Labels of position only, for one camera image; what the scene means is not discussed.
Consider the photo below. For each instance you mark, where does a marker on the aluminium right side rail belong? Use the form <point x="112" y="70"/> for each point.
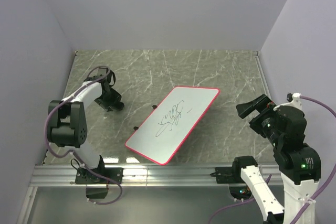
<point x="260" y="69"/>

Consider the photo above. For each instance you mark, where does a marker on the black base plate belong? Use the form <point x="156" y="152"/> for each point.
<point x="227" y="175"/>
<point x="84" y="177"/>

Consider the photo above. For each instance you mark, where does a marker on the red-framed whiteboard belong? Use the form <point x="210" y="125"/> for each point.
<point x="164" y="131"/>

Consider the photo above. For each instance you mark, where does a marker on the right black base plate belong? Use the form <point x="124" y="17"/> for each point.
<point x="227" y="175"/>

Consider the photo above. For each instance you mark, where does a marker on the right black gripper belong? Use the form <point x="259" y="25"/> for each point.
<point x="262" y="103"/>

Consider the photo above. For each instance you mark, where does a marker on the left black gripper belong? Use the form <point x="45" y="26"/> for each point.
<point x="115" y="97"/>

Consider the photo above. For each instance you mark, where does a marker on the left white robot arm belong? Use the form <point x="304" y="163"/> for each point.
<point x="65" y="129"/>

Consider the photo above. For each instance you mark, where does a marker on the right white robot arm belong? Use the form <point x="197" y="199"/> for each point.
<point x="299" y="164"/>

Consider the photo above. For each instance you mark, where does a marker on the aluminium front rail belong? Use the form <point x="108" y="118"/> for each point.
<point x="134" y="175"/>

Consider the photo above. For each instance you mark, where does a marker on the aluminium rail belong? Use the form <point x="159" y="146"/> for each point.
<point x="260" y="69"/>
<point x="134" y="175"/>

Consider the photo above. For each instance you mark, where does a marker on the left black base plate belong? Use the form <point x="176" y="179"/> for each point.
<point x="84" y="177"/>

